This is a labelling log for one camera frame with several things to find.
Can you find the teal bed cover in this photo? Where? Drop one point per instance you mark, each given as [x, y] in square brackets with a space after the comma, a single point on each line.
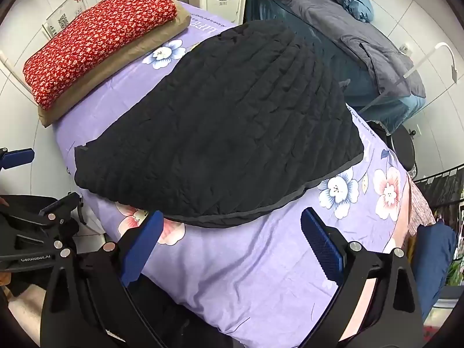
[326, 79]

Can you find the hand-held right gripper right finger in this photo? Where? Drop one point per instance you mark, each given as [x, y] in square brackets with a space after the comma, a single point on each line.
[322, 250]

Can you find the grey quilt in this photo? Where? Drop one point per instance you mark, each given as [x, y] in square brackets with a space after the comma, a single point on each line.
[326, 11]

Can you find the black metal cart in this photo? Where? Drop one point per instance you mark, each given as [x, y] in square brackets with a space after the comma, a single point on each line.
[446, 188]

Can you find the green potted plant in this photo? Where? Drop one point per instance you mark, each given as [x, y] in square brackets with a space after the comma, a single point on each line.
[456, 272]

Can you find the black round stool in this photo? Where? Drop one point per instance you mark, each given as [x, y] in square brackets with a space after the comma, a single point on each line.
[402, 145]

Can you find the red floral folded blanket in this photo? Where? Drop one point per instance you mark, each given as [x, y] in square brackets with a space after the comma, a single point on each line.
[101, 36]

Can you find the navy blue cloth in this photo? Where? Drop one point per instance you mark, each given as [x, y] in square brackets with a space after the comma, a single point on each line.
[435, 257]

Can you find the black quilted coat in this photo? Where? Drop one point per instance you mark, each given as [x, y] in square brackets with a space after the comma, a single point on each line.
[224, 127]

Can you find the white gooseneck lamp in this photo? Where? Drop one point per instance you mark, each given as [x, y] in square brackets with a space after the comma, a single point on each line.
[453, 65]

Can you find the purple floral bed sheet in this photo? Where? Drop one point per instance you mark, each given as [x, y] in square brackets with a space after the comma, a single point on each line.
[235, 279]

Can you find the wall poster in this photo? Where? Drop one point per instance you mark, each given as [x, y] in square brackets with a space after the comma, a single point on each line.
[61, 21]

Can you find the tan folded blanket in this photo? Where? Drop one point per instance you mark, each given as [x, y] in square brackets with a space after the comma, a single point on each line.
[152, 40]

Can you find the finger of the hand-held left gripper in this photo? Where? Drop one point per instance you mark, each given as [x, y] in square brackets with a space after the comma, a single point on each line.
[20, 156]
[60, 205]

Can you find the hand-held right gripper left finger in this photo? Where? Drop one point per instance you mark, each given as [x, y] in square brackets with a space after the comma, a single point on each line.
[143, 246]

